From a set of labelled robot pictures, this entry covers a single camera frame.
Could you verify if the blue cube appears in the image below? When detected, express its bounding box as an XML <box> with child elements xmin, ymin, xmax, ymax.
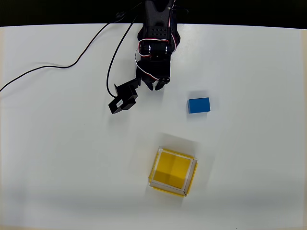
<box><xmin>187</xmin><ymin>97</ymin><xmax>212</xmax><ymax>115</ymax></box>

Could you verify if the yellow box with white rim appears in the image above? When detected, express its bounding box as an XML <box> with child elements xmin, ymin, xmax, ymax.
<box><xmin>148</xmin><ymin>146</ymin><xmax>199</xmax><ymax>198</ymax></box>

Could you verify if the black webcam with mount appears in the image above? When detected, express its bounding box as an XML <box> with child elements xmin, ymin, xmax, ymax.
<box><xmin>107</xmin><ymin>78</ymin><xmax>141</xmax><ymax>115</ymax></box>

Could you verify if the black USB cable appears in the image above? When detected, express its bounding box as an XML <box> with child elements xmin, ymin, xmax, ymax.
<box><xmin>0</xmin><ymin>2</ymin><xmax>144</xmax><ymax>98</ymax></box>

